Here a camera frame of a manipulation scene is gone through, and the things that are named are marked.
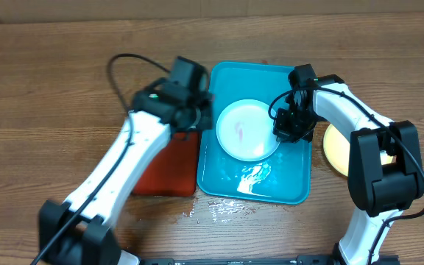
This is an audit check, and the yellow plate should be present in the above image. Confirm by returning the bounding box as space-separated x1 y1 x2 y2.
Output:
322 123 395 177

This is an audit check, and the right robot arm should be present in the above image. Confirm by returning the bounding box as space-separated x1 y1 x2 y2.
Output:
271 64 424 264

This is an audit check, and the black tray with red water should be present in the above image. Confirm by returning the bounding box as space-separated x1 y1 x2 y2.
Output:
132 132 199 197

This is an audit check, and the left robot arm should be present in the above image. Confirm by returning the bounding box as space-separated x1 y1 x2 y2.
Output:
32 54 213 265

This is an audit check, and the light blue plate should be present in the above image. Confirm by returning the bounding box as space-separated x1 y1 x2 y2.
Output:
216 99 280 162

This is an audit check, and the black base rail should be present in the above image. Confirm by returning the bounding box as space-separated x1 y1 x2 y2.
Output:
138 254 400 265

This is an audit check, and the teal plastic tray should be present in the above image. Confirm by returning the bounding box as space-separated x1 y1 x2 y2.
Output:
197 61 311 205

